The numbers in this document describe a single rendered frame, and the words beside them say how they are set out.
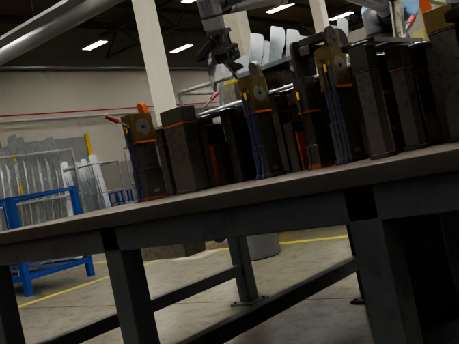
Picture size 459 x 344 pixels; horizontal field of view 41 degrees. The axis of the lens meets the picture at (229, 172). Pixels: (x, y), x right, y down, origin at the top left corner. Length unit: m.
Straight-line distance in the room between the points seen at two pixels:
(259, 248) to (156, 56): 2.22
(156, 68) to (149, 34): 0.34
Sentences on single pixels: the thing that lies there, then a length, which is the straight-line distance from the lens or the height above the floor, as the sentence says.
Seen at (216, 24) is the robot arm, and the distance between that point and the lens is 2.12.
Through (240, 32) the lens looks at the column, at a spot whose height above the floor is 2.93.
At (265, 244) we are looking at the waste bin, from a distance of 5.05.
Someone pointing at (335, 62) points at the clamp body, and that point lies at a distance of 1.85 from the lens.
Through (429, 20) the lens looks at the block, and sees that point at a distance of 1.77.
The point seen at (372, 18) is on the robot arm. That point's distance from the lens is 2.72.
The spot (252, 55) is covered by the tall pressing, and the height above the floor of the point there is 1.99.
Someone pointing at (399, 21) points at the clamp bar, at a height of 1.12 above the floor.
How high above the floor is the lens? 0.74
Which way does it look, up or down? level
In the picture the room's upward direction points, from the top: 12 degrees counter-clockwise
